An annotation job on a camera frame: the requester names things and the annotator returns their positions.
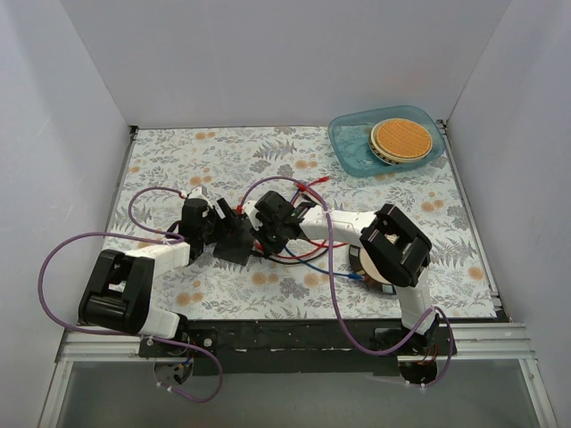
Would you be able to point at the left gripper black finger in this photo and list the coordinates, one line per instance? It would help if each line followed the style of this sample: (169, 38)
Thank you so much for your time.
(222, 230)
(231, 219)

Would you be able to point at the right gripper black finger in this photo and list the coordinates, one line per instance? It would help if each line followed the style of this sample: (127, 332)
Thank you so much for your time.
(272, 245)
(291, 231)

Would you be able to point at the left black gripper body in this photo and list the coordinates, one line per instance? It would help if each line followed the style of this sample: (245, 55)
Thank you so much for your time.
(223, 216)

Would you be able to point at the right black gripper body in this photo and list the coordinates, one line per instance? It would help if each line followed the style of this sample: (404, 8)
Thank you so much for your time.
(260, 228)

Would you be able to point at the black network switch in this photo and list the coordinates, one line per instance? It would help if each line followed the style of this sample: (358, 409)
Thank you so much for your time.
(236, 248)

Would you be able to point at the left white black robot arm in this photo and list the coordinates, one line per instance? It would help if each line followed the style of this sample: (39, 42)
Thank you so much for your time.
(118, 292)

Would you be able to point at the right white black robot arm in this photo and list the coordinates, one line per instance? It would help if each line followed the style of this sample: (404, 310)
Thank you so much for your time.
(397, 248)

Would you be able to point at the floral patterned table mat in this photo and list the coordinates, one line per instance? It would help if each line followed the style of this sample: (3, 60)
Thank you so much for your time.
(236, 162)

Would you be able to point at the dark rimmed beige plate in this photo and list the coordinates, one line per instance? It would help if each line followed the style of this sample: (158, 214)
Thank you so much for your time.
(362, 265)

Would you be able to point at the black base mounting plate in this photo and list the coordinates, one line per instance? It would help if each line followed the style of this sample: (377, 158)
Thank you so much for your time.
(291, 346)

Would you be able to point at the blue plastic container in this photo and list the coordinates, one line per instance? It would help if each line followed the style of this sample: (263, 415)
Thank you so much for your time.
(350, 137)

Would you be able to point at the orange woven round coaster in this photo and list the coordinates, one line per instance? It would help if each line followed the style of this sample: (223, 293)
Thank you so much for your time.
(399, 141)

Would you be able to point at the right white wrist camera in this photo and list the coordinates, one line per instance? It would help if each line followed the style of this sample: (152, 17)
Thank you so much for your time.
(250, 211)

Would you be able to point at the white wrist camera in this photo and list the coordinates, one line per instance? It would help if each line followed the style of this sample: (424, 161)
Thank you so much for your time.
(199, 192)
(250, 211)

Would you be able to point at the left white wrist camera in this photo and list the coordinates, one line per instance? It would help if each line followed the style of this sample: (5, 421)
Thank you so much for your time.
(199, 192)

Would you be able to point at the aluminium frame rail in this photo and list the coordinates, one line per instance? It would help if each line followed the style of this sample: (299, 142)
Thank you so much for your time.
(473, 341)

